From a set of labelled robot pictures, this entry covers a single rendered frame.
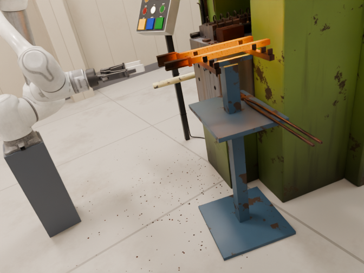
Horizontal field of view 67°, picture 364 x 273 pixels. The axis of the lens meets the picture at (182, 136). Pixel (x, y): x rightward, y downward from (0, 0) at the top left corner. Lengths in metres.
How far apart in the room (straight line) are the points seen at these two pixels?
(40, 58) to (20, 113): 0.69
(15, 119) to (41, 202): 0.50
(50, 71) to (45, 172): 0.85
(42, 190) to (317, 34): 1.63
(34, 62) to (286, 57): 0.99
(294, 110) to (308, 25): 0.39
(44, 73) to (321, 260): 1.39
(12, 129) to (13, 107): 0.11
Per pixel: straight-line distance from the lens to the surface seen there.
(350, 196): 1.88
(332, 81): 1.57
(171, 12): 2.01
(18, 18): 1.59
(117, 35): 4.67
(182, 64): 1.12
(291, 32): 1.34
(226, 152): 1.71
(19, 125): 1.67
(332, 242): 1.62
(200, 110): 1.31
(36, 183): 1.78
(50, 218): 1.91
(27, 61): 1.02
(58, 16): 4.15
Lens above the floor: 1.21
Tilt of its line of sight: 28 degrees down
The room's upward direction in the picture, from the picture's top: 11 degrees counter-clockwise
